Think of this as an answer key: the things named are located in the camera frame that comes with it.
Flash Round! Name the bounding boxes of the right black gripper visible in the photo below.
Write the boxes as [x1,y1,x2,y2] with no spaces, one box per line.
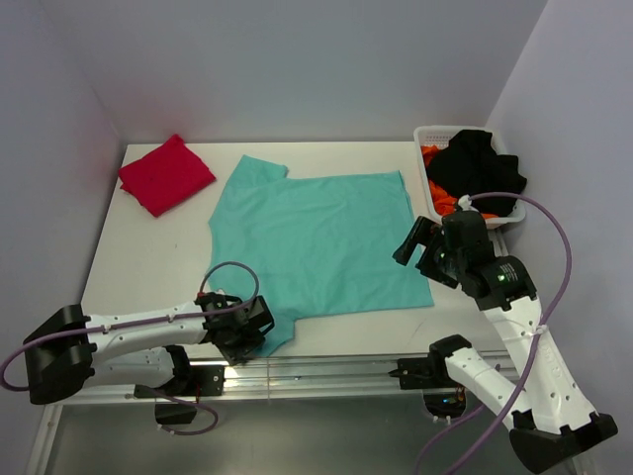
[394,215,466,288]

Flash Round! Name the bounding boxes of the teal t-shirt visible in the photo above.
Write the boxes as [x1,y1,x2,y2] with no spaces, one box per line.
[209,155,434,356]

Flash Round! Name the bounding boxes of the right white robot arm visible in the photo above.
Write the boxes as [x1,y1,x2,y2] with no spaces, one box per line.
[390,211,618,474]

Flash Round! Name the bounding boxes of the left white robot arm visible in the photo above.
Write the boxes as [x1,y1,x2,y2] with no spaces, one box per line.
[24,292,275,405]

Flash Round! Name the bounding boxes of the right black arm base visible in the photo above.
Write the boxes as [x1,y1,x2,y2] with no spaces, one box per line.
[389,356,467,419]

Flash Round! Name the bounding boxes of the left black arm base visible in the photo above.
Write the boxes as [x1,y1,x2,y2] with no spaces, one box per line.
[134,363,226,427]

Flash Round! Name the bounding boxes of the orange t-shirt in basket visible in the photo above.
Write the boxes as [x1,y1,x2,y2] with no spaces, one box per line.
[421,142,498,217]

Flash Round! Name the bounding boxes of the black t-shirt in basket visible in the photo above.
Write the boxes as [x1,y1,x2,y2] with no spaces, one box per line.
[420,130,527,216]

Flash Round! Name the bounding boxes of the white plastic basket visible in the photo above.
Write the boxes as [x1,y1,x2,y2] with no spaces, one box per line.
[413,125,526,230]

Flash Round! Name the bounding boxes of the folded red t-shirt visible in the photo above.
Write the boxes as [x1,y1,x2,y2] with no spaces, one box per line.
[118,135,217,218]

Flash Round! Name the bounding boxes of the aluminium mounting rail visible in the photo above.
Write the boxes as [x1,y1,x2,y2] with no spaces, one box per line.
[46,358,500,407]

